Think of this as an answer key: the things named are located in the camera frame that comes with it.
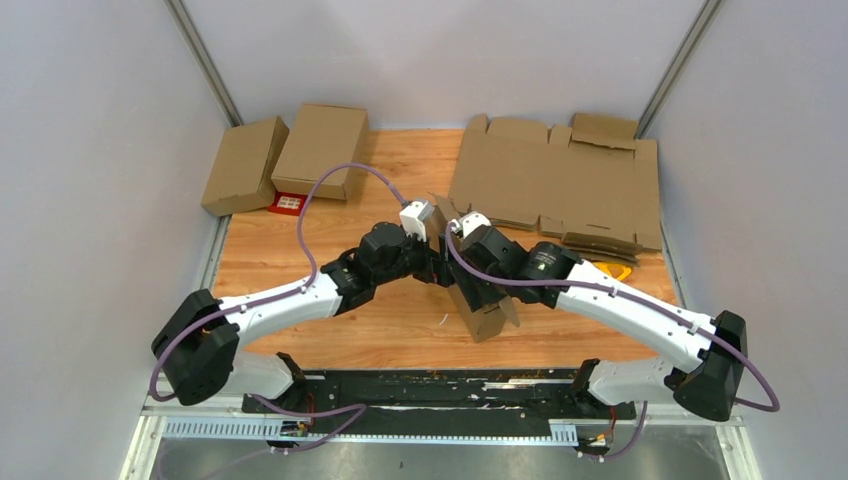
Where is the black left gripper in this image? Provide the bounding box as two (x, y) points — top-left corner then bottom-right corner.
(375, 225), (458, 289)

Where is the brown cardboard box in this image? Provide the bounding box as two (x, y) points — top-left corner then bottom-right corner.
(426, 193), (521, 343)

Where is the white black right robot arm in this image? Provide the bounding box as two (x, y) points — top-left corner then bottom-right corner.
(444, 221), (749, 422)

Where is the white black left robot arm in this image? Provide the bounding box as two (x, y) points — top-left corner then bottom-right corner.
(150, 222), (453, 406)

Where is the folded cardboard box right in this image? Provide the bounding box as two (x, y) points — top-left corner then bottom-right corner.
(271, 103), (370, 201)

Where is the folded cardboard box left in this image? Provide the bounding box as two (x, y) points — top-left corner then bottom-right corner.
(201, 116), (289, 217)

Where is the yellow plastic triangle tool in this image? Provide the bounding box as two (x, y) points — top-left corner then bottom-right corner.
(592, 261), (634, 283)

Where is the stack of flat cardboard sheets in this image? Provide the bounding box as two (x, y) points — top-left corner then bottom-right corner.
(448, 113), (663, 254)

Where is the red card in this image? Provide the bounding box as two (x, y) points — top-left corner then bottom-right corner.
(267, 192), (307, 217)

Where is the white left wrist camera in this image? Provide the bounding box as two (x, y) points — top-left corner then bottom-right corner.
(399, 200), (434, 241)

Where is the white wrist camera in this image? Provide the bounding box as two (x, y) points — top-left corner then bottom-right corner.
(447, 211), (491, 240)
(399, 200), (434, 241)

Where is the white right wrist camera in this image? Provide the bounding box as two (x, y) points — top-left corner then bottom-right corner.
(447, 211), (491, 240)

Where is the black metal base rail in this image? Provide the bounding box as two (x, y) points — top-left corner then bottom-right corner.
(139, 367), (747, 446)

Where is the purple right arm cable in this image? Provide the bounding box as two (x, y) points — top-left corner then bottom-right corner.
(443, 221), (782, 462)

